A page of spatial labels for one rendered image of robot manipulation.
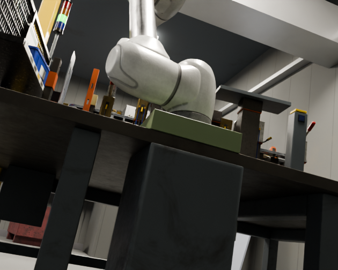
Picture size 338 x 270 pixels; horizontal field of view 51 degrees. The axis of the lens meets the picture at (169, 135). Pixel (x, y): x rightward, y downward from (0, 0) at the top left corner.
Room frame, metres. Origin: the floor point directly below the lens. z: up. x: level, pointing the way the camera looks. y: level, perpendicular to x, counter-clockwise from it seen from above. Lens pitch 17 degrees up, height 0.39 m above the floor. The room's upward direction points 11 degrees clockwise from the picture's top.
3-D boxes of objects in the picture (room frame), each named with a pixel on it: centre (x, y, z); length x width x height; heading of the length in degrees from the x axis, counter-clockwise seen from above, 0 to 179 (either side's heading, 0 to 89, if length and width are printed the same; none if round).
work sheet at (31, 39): (1.92, 0.92, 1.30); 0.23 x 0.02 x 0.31; 7
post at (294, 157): (1.67, -0.63, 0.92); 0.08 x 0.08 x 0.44; 7
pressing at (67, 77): (1.87, 0.62, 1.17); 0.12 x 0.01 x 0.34; 7
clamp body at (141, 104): (1.71, 0.16, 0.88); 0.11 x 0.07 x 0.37; 7
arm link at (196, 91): (1.16, -0.05, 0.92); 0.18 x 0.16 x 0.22; 117
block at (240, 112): (1.64, -0.37, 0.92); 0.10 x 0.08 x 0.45; 97
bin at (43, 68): (1.67, 0.77, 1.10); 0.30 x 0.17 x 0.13; 2
